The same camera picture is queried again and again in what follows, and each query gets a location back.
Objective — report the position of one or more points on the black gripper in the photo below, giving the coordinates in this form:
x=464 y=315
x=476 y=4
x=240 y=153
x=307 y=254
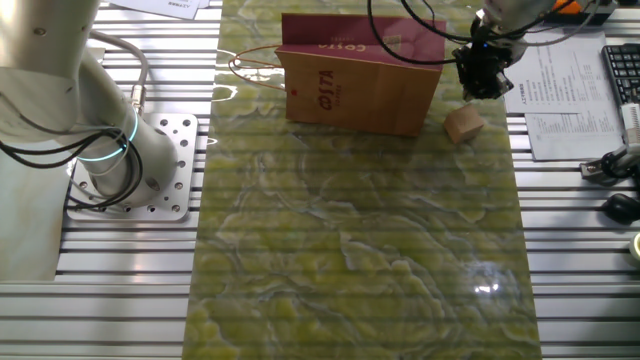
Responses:
x=480 y=62

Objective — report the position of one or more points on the small wooden cube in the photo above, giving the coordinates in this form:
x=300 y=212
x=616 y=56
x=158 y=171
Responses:
x=464 y=124

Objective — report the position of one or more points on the Costa kraft maroon paper bag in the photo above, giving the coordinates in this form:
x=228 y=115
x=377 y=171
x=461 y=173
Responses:
x=360 y=95

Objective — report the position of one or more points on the titled instruction paper sheet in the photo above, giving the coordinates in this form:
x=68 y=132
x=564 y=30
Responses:
x=160 y=6
x=560 y=75

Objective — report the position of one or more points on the orange grey device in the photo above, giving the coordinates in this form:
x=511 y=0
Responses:
x=570 y=6

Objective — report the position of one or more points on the black keyboard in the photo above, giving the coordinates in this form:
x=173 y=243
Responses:
x=625 y=70

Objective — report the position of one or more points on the green marble pattern mat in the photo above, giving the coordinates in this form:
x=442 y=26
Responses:
x=350 y=250

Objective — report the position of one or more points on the pale tape roll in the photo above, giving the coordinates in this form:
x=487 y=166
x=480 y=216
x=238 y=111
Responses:
x=636 y=247

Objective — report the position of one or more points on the plain white paper sheet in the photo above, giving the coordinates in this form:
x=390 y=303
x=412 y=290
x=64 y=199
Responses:
x=204 y=3

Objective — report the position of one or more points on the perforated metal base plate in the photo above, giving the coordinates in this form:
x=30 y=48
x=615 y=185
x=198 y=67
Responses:
x=180 y=165

